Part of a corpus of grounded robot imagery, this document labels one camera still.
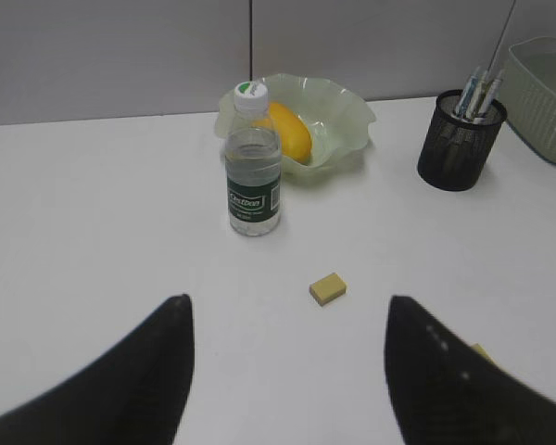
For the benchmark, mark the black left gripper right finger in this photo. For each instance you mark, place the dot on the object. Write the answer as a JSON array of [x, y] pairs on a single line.
[[442, 391]]

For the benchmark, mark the yellow eraser front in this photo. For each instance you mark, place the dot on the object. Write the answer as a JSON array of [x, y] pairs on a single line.
[[482, 353]]

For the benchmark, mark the black mesh pen holder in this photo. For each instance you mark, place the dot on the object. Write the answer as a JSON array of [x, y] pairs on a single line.
[[455, 152]]

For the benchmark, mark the yellow mango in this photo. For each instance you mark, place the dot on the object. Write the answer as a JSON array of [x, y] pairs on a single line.
[[294, 135]]

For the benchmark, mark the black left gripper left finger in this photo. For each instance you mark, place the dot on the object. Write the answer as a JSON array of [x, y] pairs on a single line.
[[135, 393]]

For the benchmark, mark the yellow eraser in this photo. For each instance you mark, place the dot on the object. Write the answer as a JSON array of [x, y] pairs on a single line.
[[482, 353], [325, 290]]

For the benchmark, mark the pale green woven basket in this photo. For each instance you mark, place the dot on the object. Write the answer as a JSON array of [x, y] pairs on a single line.
[[528, 93]]

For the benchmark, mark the pale green wavy plate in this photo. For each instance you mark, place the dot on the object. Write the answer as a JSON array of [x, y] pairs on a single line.
[[337, 120]]

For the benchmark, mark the light blue ballpoint pen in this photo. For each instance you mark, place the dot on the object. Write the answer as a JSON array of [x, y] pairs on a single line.
[[466, 94]]

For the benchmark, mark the clear water bottle green label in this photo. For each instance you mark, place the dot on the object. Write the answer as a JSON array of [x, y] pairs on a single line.
[[252, 158]]

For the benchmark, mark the beige ballpoint pen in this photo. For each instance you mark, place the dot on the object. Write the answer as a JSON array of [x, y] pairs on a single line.
[[490, 95]]

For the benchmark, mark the grey white ballpoint pen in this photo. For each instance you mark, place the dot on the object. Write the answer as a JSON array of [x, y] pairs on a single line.
[[477, 97]]

